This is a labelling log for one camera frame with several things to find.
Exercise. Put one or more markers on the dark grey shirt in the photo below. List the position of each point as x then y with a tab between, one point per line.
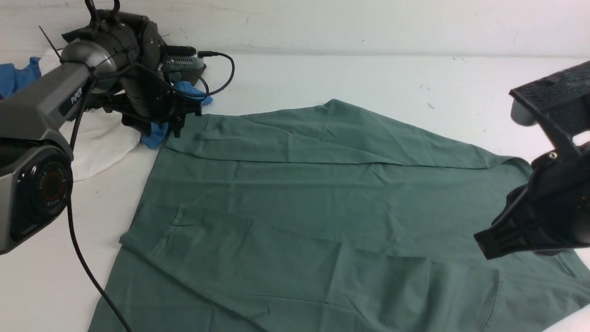
189	76

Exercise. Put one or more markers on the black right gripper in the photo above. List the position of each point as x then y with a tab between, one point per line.
547	215

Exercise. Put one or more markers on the blue shirt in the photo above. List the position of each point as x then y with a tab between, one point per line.
13	80

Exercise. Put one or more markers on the white shirt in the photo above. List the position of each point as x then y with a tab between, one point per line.
102	141

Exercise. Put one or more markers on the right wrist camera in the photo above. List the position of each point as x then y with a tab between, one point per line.
559	104

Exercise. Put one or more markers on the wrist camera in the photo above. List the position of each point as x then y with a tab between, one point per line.
559	104
180	58

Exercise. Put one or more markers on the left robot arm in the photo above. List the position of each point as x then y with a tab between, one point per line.
121	58

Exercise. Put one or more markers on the green long sleeve shirt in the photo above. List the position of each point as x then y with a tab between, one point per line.
330	219

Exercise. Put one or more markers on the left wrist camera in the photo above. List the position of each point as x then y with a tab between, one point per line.
180	58

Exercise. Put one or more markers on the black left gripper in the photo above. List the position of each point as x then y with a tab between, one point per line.
148	99

